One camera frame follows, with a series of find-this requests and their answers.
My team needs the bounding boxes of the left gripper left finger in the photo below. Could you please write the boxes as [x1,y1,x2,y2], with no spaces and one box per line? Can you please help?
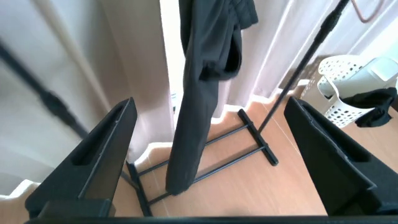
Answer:
[24,96,138,218]

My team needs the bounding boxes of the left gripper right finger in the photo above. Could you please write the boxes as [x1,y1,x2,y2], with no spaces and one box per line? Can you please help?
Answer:
[284,95,398,218]

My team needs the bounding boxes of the black garment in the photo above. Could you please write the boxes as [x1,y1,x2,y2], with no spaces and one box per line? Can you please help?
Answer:
[340,86,398,128]

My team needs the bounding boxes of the black shorts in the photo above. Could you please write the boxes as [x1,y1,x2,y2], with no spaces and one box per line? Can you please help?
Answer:
[164,0,259,196]

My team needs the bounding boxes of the black clothes rack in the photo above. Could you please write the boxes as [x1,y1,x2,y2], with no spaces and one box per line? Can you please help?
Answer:
[0,0,351,218]

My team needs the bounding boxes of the white laundry basket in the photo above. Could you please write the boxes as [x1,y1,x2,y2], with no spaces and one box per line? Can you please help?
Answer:
[300,55,398,129]

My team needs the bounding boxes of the pink clothes hanger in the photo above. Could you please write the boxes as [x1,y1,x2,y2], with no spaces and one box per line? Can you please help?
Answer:
[351,0,386,24]

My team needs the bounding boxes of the window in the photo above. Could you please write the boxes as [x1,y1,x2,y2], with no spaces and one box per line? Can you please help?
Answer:
[160,0,187,125]

